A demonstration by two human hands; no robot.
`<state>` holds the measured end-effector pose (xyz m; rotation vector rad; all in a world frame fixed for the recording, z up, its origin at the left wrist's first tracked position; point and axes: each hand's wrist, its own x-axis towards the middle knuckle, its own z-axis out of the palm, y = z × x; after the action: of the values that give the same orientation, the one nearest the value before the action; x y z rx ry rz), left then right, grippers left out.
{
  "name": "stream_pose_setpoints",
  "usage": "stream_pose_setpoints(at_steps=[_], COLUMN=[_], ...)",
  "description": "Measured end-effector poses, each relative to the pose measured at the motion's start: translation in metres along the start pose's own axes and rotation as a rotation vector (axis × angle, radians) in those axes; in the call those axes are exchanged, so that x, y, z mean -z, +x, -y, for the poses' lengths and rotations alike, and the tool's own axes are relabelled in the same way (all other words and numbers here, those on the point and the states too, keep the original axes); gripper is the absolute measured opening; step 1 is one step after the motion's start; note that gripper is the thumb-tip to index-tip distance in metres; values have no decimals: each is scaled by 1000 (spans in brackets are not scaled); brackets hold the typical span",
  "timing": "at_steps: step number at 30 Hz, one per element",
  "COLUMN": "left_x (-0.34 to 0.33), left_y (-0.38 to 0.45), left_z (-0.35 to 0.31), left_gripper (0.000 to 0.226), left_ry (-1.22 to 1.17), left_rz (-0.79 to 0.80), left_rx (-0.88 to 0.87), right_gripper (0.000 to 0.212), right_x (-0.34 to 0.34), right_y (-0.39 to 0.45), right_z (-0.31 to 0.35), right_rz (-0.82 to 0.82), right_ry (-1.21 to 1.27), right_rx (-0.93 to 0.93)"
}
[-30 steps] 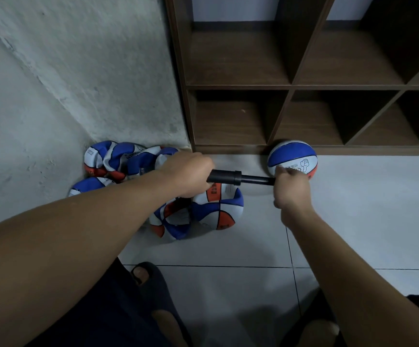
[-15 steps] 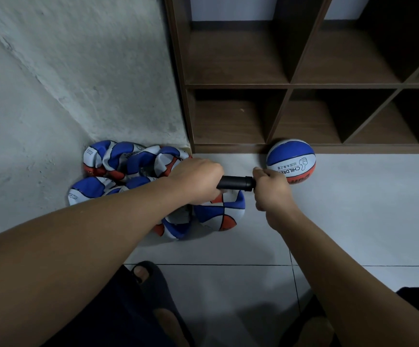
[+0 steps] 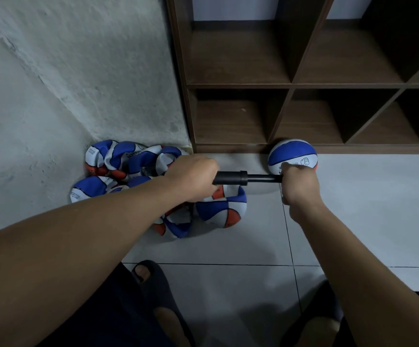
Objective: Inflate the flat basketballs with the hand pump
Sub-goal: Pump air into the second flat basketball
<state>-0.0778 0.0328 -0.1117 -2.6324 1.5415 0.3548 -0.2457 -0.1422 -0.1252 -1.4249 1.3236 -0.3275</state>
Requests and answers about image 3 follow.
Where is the brown wooden cubby shelf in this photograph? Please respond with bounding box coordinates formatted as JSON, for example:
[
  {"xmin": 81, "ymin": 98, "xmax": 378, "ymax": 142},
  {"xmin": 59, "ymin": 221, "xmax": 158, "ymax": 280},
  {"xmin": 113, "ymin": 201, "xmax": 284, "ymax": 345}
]
[{"xmin": 165, "ymin": 0, "xmax": 419, "ymax": 155}]

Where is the black hand pump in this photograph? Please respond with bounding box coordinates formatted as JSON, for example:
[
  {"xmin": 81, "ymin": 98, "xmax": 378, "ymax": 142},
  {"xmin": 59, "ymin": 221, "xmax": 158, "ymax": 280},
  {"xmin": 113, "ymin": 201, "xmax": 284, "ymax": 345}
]
[{"xmin": 212, "ymin": 170, "xmax": 284, "ymax": 187}]

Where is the person's right forearm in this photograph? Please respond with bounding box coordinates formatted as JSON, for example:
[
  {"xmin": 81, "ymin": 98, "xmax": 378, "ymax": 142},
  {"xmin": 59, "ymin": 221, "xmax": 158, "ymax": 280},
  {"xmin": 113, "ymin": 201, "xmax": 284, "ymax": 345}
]
[{"xmin": 291, "ymin": 202, "xmax": 419, "ymax": 347}]

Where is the person's left foot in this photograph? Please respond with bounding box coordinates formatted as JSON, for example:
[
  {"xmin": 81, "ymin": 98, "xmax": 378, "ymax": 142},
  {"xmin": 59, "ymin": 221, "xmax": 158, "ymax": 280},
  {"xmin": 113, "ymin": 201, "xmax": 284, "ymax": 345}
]
[{"xmin": 136, "ymin": 264, "xmax": 189, "ymax": 347}]

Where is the person's left forearm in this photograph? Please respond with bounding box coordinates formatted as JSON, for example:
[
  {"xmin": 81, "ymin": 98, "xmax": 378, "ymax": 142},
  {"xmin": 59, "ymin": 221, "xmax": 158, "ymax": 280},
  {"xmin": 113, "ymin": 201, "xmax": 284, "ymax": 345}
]
[{"xmin": 0, "ymin": 177, "xmax": 185, "ymax": 347}]

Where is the black sandal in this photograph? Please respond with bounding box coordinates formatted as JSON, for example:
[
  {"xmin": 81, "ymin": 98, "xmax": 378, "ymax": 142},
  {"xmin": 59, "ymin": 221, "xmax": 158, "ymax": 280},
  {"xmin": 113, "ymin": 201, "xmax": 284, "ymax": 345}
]
[
  {"xmin": 282, "ymin": 280, "xmax": 346, "ymax": 347},
  {"xmin": 132, "ymin": 259, "xmax": 196, "ymax": 347}
]

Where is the person's left hand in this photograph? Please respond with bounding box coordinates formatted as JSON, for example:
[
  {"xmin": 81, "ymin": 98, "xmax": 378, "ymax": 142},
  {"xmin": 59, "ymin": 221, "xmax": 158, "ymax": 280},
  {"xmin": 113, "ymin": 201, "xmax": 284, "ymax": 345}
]
[{"xmin": 162, "ymin": 154, "xmax": 221, "ymax": 203}]

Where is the person's right hand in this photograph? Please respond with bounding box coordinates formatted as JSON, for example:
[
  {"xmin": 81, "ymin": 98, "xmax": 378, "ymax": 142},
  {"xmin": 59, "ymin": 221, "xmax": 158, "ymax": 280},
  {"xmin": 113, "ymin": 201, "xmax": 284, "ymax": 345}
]
[{"xmin": 280, "ymin": 162, "xmax": 325, "ymax": 223}]

